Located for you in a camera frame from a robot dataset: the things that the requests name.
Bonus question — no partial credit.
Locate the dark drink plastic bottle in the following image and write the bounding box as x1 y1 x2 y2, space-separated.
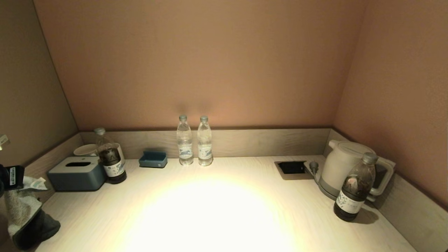
94 127 127 184
334 152 379 222

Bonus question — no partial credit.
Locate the blue-grey tissue box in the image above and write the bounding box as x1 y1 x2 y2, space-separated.
48 156 107 191

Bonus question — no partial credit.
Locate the grey kettle base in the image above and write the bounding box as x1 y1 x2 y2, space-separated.
317 175 377 203

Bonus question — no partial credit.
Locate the grey kettle power plug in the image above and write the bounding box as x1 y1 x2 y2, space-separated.
304 161 321 184

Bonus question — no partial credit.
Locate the recessed table socket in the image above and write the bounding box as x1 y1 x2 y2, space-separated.
274 161 314 181

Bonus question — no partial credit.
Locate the clear water bottle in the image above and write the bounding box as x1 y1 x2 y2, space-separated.
176 115 194 166
197 116 214 166

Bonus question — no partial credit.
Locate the white electric kettle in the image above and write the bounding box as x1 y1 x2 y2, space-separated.
320 140 396 196

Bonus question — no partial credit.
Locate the wooden side rim panel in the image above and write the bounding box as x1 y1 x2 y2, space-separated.
324 128 448 252
0 132 84 245

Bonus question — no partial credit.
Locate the white ceramic cup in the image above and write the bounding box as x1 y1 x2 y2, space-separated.
73 143 125 161

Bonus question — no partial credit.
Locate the light blue microfiber cloth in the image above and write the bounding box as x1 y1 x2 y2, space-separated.
4 176 61 251

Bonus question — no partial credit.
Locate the small blue rectangular tray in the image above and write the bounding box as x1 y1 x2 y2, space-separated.
139 151 168 168

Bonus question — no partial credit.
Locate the long wooden backsplash panel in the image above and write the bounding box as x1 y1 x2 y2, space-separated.
80 128 331 160

